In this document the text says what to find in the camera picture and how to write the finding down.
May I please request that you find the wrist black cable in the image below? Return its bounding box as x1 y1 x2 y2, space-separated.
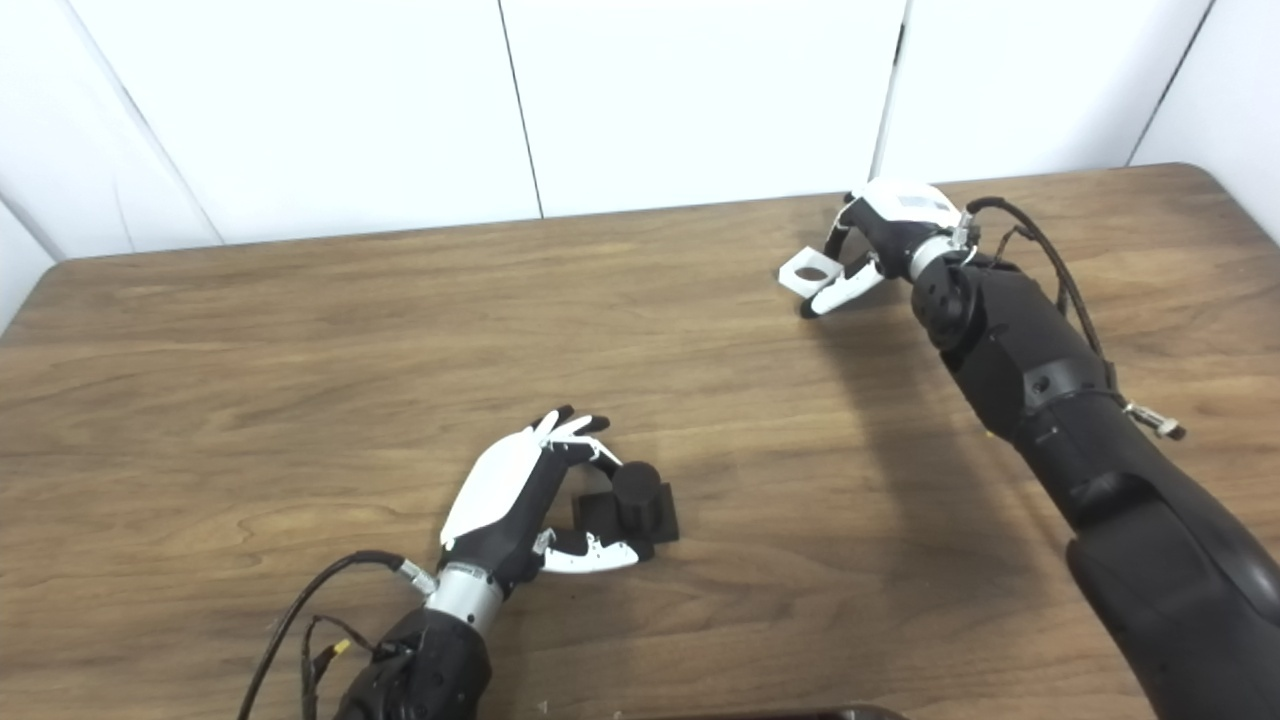
960 197 1188 441
237 550 438 720

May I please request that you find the white square piece with hole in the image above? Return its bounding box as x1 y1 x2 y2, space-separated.
778 247 841 301

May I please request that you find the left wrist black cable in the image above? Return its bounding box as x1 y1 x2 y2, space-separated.
237 550 438 720

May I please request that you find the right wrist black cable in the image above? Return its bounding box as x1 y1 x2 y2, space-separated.
960 197 1188 441

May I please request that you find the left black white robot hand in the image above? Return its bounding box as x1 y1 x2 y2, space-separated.
440 405 641 591

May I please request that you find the black robot torso edge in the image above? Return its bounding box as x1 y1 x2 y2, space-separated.
615 705 906 720

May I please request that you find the black peg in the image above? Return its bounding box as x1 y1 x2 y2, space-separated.
570 460 681 563

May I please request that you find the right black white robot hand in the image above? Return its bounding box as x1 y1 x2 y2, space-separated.
800 180 969 319

